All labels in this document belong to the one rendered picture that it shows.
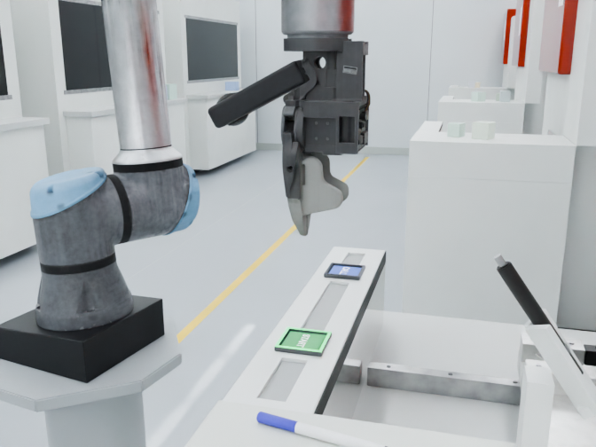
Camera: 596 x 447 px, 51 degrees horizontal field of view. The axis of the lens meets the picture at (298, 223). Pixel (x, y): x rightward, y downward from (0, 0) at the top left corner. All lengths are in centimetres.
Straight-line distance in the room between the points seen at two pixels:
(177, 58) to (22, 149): 298
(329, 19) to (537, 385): 38
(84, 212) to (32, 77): 422
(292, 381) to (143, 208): 46
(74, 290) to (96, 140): 410
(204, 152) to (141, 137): 601
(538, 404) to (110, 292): 69
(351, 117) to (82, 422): 68
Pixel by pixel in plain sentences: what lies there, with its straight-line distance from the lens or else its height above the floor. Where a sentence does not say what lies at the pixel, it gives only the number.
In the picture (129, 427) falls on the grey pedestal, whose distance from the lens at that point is 112.
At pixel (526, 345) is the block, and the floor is 91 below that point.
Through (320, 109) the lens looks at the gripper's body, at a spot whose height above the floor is 124.
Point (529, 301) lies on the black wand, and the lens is 50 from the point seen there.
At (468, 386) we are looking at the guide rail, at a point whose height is 84.
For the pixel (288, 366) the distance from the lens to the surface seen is 71.
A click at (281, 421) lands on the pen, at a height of 97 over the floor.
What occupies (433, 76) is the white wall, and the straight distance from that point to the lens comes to 863.
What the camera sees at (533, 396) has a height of 104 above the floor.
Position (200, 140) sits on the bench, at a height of 41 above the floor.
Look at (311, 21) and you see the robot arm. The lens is 64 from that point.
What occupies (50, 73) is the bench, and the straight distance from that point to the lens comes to 509.
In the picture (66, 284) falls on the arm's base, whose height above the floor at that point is 95.
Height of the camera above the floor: 129
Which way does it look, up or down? 15 degrees down
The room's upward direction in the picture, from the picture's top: straight up
